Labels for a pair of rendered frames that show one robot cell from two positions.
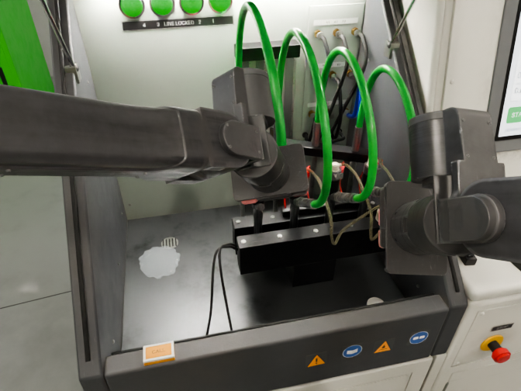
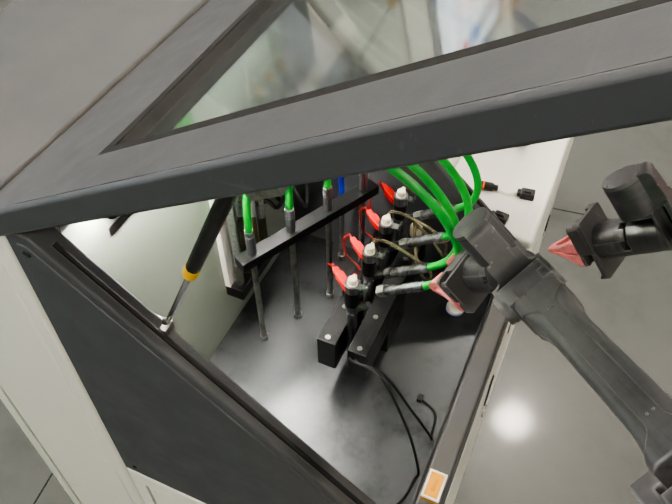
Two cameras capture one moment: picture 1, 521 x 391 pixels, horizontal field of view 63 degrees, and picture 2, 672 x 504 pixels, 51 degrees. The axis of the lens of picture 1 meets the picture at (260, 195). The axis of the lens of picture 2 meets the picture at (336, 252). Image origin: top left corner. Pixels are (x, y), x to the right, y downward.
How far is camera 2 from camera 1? 0.84 m
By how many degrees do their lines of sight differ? 40
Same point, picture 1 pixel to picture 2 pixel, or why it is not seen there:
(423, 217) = (659, 239)
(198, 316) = (361, 449)
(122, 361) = not seen: outside the picture
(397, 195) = (586, 229)
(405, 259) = (610, 263)
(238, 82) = (496, 231)
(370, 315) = (496, 316)
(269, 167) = not seen: hidden behind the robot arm
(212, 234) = (257, 375)
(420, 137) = (630, 196)
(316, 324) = (481, 356)
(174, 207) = not seen: hidden behind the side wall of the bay
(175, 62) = (159, 227)
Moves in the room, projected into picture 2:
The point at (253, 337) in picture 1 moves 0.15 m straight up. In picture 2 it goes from (463, 407) to (475, 361)
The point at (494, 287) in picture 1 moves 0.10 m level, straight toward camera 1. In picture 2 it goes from (534, 227) to (555, 261)
